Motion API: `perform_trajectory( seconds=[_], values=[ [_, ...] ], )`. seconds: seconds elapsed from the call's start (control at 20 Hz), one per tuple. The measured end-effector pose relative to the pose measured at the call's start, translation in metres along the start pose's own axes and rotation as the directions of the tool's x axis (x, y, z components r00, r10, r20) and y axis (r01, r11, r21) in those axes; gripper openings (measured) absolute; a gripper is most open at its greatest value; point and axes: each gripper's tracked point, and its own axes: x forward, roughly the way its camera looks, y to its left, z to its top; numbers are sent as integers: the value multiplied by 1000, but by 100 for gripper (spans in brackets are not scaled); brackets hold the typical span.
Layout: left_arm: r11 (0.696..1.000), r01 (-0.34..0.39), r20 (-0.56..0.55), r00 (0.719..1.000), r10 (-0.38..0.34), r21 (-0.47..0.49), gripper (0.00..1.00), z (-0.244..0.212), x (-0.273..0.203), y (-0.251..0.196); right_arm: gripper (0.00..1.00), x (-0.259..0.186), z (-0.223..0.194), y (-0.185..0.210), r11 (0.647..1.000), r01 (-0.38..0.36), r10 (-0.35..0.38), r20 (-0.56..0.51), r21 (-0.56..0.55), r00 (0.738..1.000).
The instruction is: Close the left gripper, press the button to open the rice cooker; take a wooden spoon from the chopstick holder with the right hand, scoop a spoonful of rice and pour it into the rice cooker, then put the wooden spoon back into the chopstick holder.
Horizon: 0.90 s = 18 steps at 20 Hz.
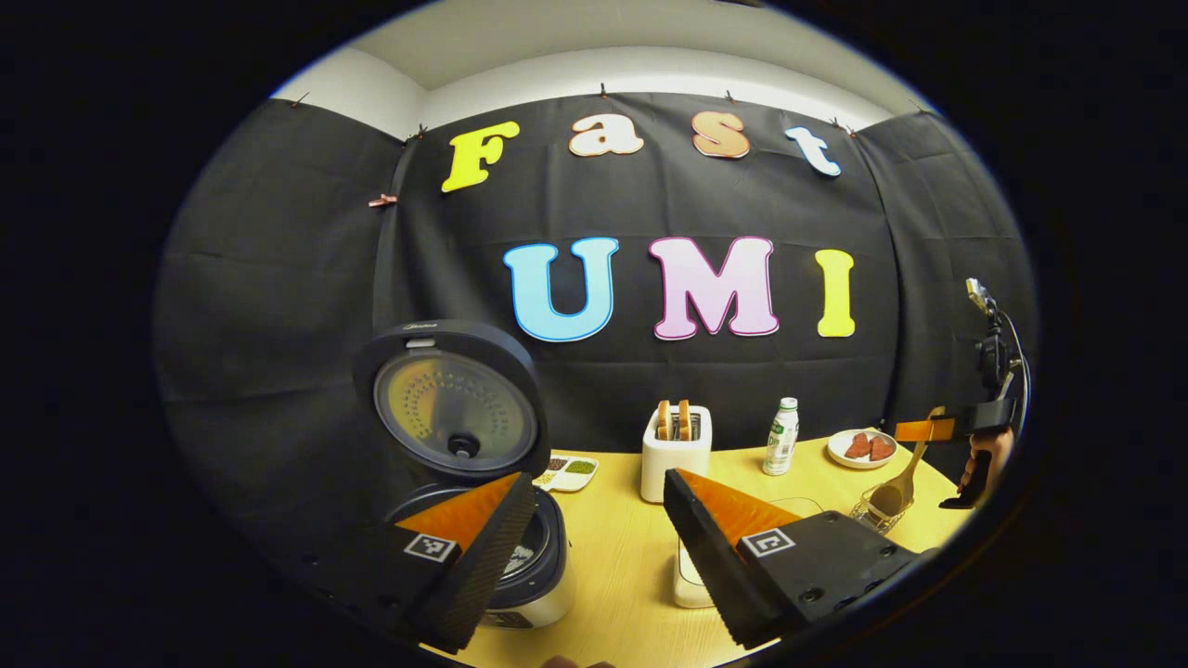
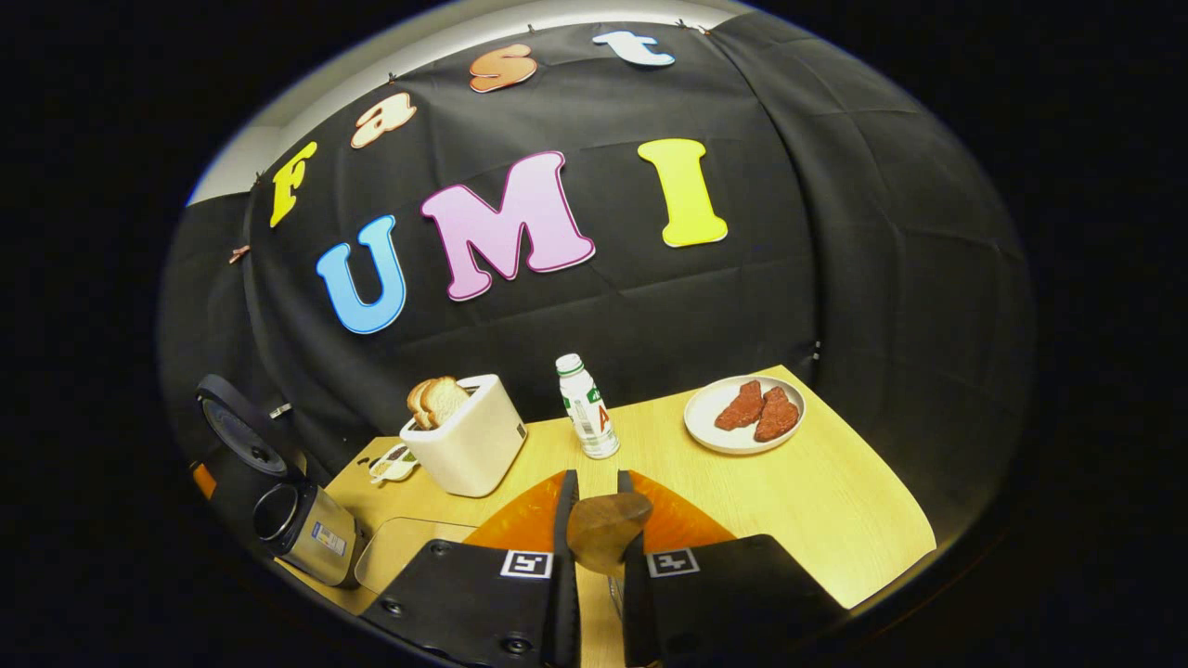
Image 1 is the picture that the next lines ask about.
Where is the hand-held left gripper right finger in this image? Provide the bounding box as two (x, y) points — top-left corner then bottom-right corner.
(663, 467), (934, 650)

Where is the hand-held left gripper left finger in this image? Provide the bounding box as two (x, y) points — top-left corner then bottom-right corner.
(297, 471), (538, 655)

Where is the white rice heap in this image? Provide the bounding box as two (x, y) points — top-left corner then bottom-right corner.
(680, 547), (714, 604)

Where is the wooden spoon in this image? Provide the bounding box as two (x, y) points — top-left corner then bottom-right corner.
(868, 406), (946, 519)

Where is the dark blue rice cooker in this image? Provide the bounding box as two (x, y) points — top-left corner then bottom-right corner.
(353, 320), (576, 632)

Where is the white round plate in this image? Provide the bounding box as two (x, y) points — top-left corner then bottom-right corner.
(826, 428), (898, 470)

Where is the white toaster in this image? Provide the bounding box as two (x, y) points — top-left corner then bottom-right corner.
(640, 405), (714, 504)

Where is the white divided grain tray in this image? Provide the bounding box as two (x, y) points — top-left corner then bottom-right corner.
(534, 453), (600, 493)

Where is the white green-label bottle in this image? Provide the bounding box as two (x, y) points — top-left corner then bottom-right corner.
(763, 397), (800, 477)

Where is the black backdrop cloth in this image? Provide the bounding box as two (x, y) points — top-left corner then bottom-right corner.
(153, 91), (1039, 520)

